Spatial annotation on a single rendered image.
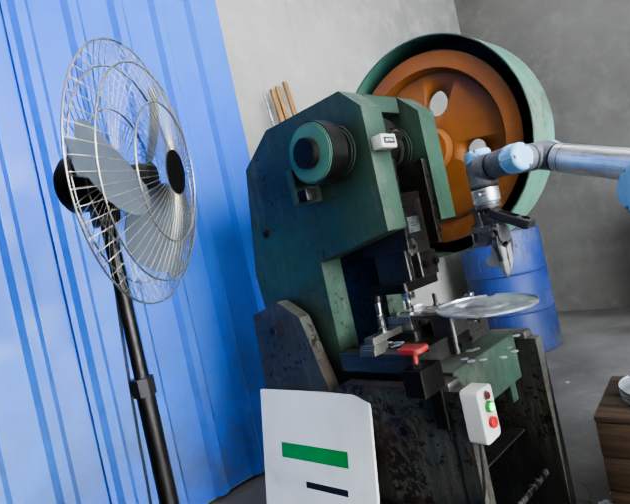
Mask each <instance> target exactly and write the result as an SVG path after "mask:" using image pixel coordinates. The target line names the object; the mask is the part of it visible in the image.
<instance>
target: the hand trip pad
mask: <svg viewBox="0 0 630 504"><path fill-rule="evenodd" d="M428 349H429V347H428V344H426V343H410V344H406V345H404V346H402V347H400V348H398V349H397V353H398V355H411V358H412V363H413V364H418V363H419V360H418V356H417V355H419V354H422V353H423V352H425V351H427V350H428Z"/></svg>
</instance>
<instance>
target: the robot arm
mask: <svg viewBox="0 0 630 504"><path fill-rule="evenodd" d="M464 161H465V170H466V172H467V176H468V181H469V185H470V190H471V195H472V199H473V204H474V205H476V206H475V208H471V209H469V212H470V213H473V217H474V222H475V225H473V226H474V227H473V226H472V229H471V230H470V231H471V236H472V240H473V245H474V247H486V246H489V245H493V247H491V256H490V257H489V258H488V259H486V264H487V265H488V266H491V267H498V268H502V270H503V272H504V274H505V275H506V277H508V276H510V274H511V271H512V266H513V257H514V252H513V241H512V237H511V232H510V229H509V226H508V225H507V224H510V225H513V226H516V227H519V228H521V229H529V228H532V227H534V224H535V221H536V220H535V219H533V218H530V217H528V216H523V215H520V214H516V213H513V212H510V211H506V210H503V209H499V208H496V209H495V207H496V206H500V205H502V204H501V201H499V200H500V199H501V195H500V191H499V186H498V182H497V179H499V178H502V177H505V176H509V175H513V174H519V173H524V172H529V171H535V170H547V171H555V172H562V173H570V174H577V175H585V176H593V177H600V178H608V179H615V180H618V183H617V195H618V199H619V201H620V203H621V205H622V206H623V207H624V208H626V209H627V210H628V212H630V148H625V147H611V146H597V145H584V144H570V143H560V142H559V141H556V140H544V141H541V142H535V143H529V144H524V143H522V142H518V143H514V144H509V145H507V146H505V147H503V148H501V149H498V150H496V151H493V152H491V150H490V149H489V148H480V149H476V150H473V151H470V152H468V153H466V154H465V155H464ZM506 223H507V224H506ZM475 226H476V227H475Z"/></svg>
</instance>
